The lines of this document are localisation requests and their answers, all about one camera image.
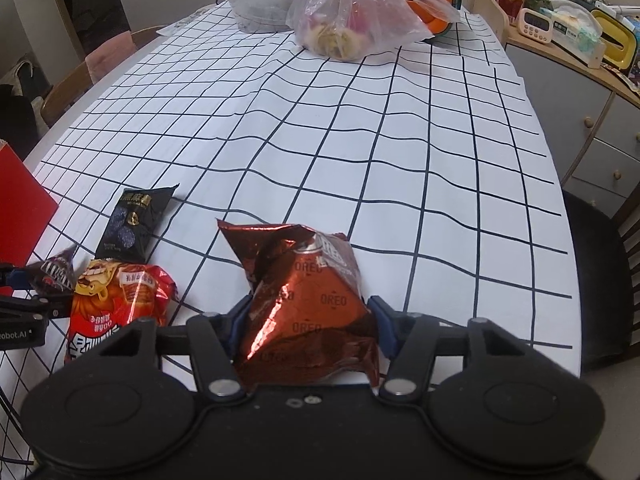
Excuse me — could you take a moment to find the white kitchen timer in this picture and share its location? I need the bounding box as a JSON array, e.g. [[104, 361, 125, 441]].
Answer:
[[515, 7, 554, 44]]

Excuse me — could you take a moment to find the wooden desk organiser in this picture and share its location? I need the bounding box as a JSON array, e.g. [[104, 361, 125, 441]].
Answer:
[[472, 0, 517, 47]]

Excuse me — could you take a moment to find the dark brown chocolate packet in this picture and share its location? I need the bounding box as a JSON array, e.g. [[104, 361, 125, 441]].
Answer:
[[27, 244, 79, 297]]

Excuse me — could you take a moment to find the red cardboard box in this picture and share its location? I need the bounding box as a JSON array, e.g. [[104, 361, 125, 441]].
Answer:
[[0, 142, 60, 267]]

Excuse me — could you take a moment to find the white black-grid tablecloth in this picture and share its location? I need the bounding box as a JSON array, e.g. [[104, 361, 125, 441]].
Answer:
[[0, 0, 582, 467]]

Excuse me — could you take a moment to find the wooden slatted chair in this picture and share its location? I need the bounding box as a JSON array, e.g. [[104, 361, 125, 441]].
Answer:
[[560, 187, 640, 374]]

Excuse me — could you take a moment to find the black snack packet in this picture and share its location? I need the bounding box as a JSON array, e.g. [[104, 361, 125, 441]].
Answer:
[[95, 183, 180, 264]]

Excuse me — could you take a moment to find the copper foil cookie packet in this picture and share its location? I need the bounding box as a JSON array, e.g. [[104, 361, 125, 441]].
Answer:
[[216, 218, 382, 387]]

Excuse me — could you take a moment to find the wooden grey-drawer cabinet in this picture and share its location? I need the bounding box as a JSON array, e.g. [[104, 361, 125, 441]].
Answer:
[[502, 30, 640, 222]]

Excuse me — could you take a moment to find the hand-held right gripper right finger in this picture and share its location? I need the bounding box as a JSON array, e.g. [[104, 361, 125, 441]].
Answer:
[[366, 296, 537, 404]]

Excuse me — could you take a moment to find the clear plastic bag of snacks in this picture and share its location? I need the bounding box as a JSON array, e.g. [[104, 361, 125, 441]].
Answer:
[[286, 0, 462, 61]]

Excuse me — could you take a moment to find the yellow box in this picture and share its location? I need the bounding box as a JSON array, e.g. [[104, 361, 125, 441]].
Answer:
[[592, 7, 640, 72]]

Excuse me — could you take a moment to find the dark cloth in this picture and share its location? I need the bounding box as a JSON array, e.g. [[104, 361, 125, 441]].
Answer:
[[0, 82, 47, 162]]

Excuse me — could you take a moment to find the tissue pack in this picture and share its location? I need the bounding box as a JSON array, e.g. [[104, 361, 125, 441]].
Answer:
[[541, 5, 604, 69]]

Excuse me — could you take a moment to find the pink cloth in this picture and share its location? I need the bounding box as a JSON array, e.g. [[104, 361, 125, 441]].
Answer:
[[84, 30, 137, 84]]

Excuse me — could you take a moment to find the orange cartoon face snack packet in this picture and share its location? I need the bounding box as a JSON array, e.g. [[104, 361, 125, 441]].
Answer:
[[64, 257, 179, 367]]

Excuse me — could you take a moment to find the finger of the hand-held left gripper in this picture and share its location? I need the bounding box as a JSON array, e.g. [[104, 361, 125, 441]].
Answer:
[[0, 294, 71, 320], [0, 262, 37, 292]]

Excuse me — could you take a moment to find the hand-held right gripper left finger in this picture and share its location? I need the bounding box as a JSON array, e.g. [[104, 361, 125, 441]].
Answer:
[[99, 294, 254, 404]]

